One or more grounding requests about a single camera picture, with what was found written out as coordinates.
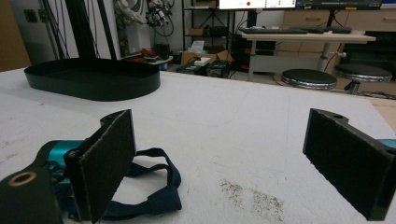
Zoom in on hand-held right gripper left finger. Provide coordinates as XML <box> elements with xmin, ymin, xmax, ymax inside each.
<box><xmin>64</xmin><ymin>108</ymin><xmax>137</xmax><ymax>224</ymax></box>

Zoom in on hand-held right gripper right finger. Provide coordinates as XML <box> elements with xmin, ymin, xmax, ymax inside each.
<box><xmin>302</xmin><ymin>107</ymin><xmax>396</xmax><ymax>222</ymax></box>

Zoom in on dark blue fabric strap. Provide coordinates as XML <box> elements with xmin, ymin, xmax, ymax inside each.
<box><xmin>55</xmin><ymin>147</ymin><xmax>183</xmax><ymax>220</ymax></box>

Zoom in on black oval tray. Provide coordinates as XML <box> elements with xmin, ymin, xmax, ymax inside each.
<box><xmin>23</xmin><ymin>57</ymin><xmax>162</xmax><ymax>103</ymax></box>

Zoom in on black round stool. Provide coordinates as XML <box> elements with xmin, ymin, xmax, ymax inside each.
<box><xmin>333</xmin><ymin>63</ymin><xmax>393</xmax><ymax>95</ymax></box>
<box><xmin>280</xmin><ymin>68</ymin><xmax>338</xmax><ymax>91</ymax></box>

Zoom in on red tool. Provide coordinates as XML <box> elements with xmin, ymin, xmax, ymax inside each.
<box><xmin>139</xmin><ymin>48</ymin><xmax>161</xmax><ymax>63</ymax></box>

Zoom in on light wooden desk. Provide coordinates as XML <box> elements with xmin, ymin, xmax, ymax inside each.
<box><xmin>241</xmin><ymin>31</ymin><xmax>377</xmax><ymax>83</ymax></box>

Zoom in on black keyboard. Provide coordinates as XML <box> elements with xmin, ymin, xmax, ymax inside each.
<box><xmin>290</xmin><ymin>25</ymin><xmax>353</xmax><ymax>35</ymax></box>
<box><xmin>238</xmin><ymin>27</ymin><xmax>309</xmax><ymax>35</ymax></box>

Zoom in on black metal stand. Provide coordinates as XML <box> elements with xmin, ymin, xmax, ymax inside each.
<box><xmin>64</xmin><ymin>0</ymin><xmax>118</xmax><ymax>61</ymax></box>

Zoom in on open cardboard box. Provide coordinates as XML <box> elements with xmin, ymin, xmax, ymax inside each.
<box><xmin>180</xmin><ymin>49</ymin><xmax>233</xmax><ymax>67</ymax></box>

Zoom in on wooden drawer cabinet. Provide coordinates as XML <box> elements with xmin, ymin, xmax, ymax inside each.
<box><xmin>282</xmin><ymin>7</ymin><xmax>396</xmax><ymax>33</ymax></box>

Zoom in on small white box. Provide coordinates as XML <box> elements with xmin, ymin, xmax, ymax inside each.
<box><xmin>193</xmin><ymin>57</ymin><xmax>212</xmax><ymax>67</ymax></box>

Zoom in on black case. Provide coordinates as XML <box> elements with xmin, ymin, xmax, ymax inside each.
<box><xmin>205</xmin><ymin>60</ymin><xmax>232</xmax><ymax>79</ymax></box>

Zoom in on dark computer monitor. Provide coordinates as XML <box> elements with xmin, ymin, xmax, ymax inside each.
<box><xmin>295</xmin><ymin>0</ymin><xmax>383</xmax><ymax>10</ymax></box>

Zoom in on brown wooden panel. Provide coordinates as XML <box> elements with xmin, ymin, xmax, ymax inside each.
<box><xmin>0</xmin><ymin>0</ymin><xmax>33</xmax><ymax>73</ymax></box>

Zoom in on black shelf rack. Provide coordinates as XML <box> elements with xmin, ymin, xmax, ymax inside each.
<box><xmin>181</xmin><ymin>0</ymin><xmax>238</xmax><ymax>53</ymax></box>

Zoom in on lit computer monitor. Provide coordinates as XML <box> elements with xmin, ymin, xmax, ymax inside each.
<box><xmin>218</xmin><ymin>0</ymin><xmax>297</xmax><ymax>10</ymax></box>

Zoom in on white robot arm with cables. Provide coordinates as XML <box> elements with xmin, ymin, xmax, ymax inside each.
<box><xmin>112</xmin><ymin>0</ymin><xmax>176</xmax><ymax>40</ymax></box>

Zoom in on black wall socket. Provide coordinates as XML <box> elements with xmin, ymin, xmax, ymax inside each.
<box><xmin>23</xmin><ymin>8</ymin><xmax>38</xmax><ymax>23</ymax></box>

